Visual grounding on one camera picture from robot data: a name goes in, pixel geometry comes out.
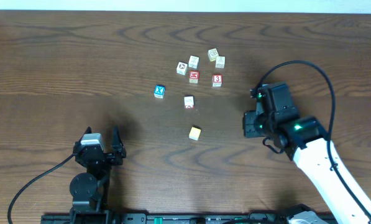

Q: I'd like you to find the plain engraved wooden block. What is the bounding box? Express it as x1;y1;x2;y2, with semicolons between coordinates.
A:
215;56;226;68

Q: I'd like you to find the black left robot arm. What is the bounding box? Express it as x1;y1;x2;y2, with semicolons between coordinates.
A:
70;127;126;213

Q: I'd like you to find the blue sided wooden block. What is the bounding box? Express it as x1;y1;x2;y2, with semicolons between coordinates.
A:
188;55;199;69

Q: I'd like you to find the red number 3 block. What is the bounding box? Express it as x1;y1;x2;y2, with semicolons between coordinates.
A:
212;74;222;87

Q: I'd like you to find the yellow top wooden block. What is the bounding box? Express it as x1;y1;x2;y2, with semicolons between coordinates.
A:
188;126;201;141

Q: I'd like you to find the yellow sided wooden block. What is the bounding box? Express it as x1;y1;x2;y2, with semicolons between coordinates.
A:
208;49;219;62

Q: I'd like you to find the blue X wooden block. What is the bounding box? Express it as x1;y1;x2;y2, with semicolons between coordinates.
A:
153;85;165;98

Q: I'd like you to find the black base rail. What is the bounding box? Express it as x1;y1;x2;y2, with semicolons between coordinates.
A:
40;211;337;224

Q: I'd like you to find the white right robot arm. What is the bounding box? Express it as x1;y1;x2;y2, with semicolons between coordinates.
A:
243;83;371;223

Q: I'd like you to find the red A wooden block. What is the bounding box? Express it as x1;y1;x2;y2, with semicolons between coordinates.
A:
184;96;195;109

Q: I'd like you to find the brown circle wooden block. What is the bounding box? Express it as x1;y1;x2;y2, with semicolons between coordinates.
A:
176;62;188;75

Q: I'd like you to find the red M wooden block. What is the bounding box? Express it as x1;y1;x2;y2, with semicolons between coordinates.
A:
189;71;200;84

